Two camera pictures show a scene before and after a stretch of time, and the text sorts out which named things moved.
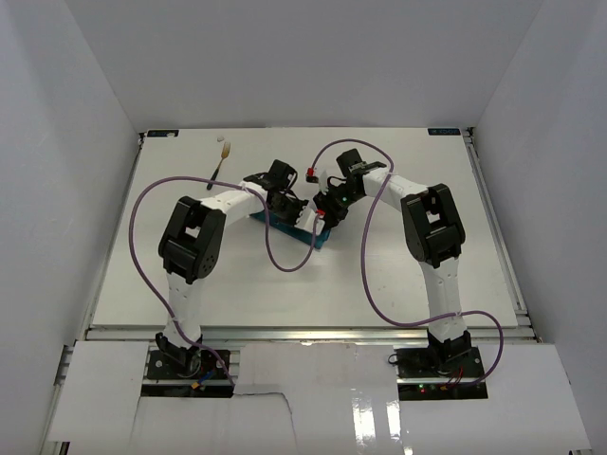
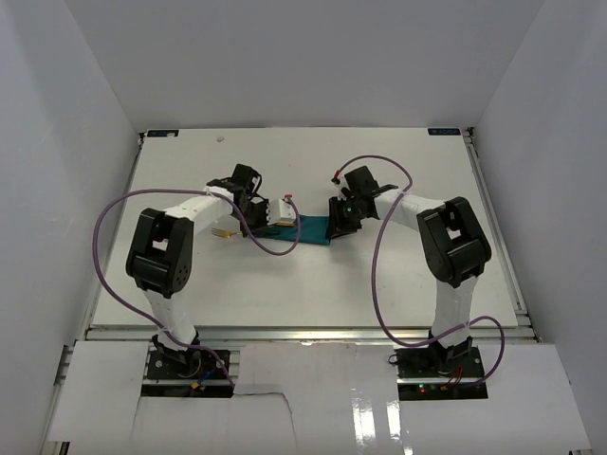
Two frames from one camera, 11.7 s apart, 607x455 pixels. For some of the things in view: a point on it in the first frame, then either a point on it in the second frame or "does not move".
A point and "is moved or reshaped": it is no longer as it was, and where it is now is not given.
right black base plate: (440, 362) does not move
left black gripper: (288, 207) -> (256, 220)
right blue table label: (444, 131) does not move
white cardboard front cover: (333, 395) does not move
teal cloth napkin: (292, 230) is moved or reshaped
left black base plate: (188, 365) does not move
